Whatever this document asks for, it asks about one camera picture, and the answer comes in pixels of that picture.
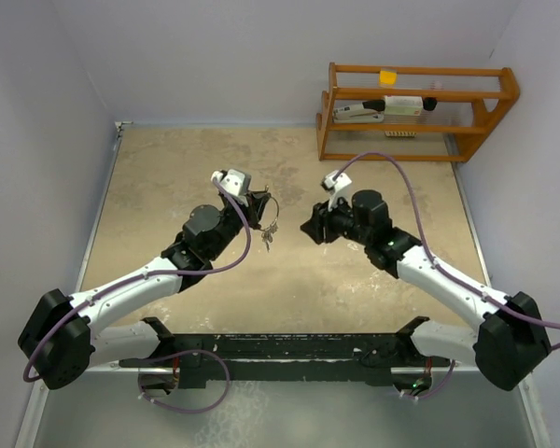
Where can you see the white box with red label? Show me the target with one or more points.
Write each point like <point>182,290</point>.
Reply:
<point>403,105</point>

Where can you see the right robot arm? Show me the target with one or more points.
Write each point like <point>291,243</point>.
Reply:
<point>501,336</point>

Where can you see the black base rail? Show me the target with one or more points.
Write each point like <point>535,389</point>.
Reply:
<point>367,358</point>

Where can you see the large silver keyring with clips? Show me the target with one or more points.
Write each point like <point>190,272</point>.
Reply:
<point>268,232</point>

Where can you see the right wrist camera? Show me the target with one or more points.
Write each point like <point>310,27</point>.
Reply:
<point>337,186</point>

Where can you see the wooden rack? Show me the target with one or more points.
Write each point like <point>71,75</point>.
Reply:
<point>471,104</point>

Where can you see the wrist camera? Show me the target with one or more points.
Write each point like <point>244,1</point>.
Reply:
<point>234,182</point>
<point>337,186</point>

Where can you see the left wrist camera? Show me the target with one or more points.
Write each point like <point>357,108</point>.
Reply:
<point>234,182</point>

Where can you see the yellow block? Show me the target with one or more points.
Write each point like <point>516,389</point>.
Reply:
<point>387,78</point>

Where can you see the strip of staples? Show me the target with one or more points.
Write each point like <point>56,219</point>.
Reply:
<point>400,134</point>

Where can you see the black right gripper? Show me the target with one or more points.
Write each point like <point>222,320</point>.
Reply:
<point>317,230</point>

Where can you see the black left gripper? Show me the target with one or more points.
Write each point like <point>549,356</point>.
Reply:
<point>255,204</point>

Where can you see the small black object on rack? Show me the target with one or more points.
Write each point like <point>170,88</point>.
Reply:
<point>429,103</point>

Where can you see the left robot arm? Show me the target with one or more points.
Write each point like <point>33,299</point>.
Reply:
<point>60,337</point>

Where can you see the white stapler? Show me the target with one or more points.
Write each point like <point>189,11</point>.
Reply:
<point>371,111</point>

